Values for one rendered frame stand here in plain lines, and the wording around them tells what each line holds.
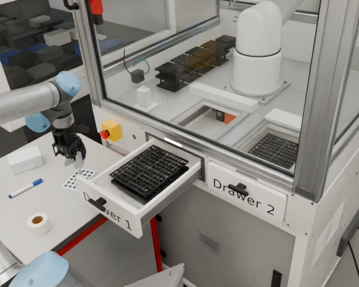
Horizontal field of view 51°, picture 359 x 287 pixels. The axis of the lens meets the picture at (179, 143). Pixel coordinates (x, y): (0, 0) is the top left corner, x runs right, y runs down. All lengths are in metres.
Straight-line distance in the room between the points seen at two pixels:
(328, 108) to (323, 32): 0.19
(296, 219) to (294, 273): 0.25
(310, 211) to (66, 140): 0.84
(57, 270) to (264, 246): 0.82
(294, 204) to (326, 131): 0.29
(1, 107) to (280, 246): 0.97
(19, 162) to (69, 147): 0.36
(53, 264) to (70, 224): 0.59
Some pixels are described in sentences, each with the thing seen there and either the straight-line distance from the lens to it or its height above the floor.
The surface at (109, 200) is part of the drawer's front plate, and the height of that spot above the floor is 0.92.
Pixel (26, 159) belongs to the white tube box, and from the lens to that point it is 1.69.
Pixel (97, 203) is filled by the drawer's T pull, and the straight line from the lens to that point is 1.22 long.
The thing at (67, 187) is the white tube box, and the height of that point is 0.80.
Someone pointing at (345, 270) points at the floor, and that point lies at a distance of 2.26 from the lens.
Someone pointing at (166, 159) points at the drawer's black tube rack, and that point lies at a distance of 1.37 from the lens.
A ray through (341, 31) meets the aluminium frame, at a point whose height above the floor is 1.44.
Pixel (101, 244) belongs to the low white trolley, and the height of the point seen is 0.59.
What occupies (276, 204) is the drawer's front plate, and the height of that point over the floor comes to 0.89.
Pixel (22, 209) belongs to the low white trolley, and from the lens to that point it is 1.53.
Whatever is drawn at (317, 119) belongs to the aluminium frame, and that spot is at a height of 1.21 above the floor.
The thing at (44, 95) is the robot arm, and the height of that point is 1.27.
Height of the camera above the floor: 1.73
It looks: 35 degrees down
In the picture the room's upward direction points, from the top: 4 degrees counter-clockwise
